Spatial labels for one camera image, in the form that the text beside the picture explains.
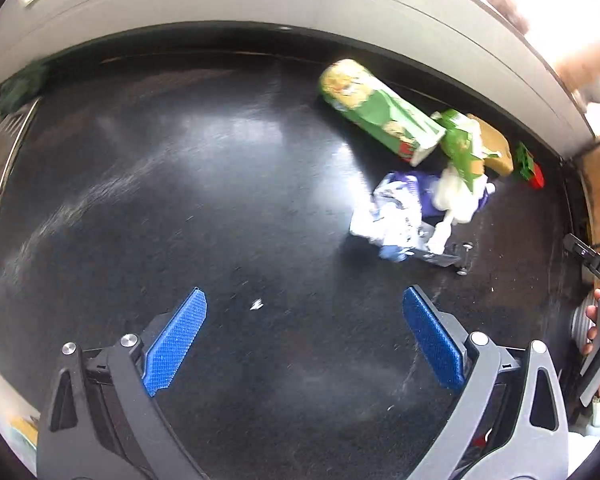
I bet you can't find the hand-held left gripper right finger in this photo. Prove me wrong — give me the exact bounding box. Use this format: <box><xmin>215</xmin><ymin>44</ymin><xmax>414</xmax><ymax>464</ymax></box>
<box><xmin>402</xmin><ymin>285</ymin><xmax>571</xmax><ymax>480</ymax></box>

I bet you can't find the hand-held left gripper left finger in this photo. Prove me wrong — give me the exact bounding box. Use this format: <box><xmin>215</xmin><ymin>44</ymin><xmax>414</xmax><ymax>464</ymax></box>
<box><xmin>36</xmin><ymin>287</ymin><xmax>211</xmax><ymax>480</ymax></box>

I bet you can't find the blue white toothpaste tube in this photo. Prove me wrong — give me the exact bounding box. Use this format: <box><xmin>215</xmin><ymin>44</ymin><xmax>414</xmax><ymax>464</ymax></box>
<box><xmin>349</xmin><ymin>170</ymin><xmax>497</xmax><ymax>265</ymax></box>

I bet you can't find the white foam piece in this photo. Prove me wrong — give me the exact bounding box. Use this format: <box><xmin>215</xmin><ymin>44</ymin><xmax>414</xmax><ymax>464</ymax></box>
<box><xmin>427</xmin><ymin>165</ymin><xmax>482</xmax><ymax>256</ymax></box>

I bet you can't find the round steel dish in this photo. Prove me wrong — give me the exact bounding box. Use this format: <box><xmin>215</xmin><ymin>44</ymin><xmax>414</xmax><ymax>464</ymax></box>
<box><xmin>569</xmin><ymin>294</ymin><xmax>597</xmax><ymax>357</ymax></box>

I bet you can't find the black razor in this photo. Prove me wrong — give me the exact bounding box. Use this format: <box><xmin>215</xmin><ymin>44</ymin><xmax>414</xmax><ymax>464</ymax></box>
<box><xmin>414</xmin><ymin>241</ymin><xmax>473</xmax><ymax>276</ymax></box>

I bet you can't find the small green red packet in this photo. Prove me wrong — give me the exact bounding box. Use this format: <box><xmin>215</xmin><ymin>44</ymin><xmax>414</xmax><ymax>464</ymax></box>
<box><xmin>511</xmin><ymin>142</ymin><xmax>545</xmax><ymax>190</ymax></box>

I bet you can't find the brown paper packet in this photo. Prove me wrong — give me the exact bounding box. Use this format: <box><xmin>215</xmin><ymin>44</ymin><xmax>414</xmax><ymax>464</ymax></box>
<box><xmin>467</xmin><ymin>114</ymin><xmax>513</xmax><ymax>177</ymax></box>

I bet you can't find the small green crumpled packet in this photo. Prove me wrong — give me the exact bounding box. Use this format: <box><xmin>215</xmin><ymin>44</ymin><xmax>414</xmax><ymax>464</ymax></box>
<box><xmin>432</xmin><ymin>109</ymin><xmax>488</xmax><ymax>193</ymax></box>

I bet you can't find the cardboard box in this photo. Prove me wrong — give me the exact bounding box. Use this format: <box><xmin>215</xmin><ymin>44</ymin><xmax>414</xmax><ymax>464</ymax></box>
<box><xmin>554</xmin><ymin>40</ymin><xmax>600</xmax><ymax>87</ymax></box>

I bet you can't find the large green snack packet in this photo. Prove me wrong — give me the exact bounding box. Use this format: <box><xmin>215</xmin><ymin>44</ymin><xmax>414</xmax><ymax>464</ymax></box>
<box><xmin>317</xmin><ymin>58</ymin><xmax>448</xmax><ymax>167</ymax></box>

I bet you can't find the green cloth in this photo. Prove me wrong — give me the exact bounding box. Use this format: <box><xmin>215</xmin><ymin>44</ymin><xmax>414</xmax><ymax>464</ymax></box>
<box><xmin>0</xmin><ymin>59</ymin><xmax>51</xmax><ymax>113</ymax></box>

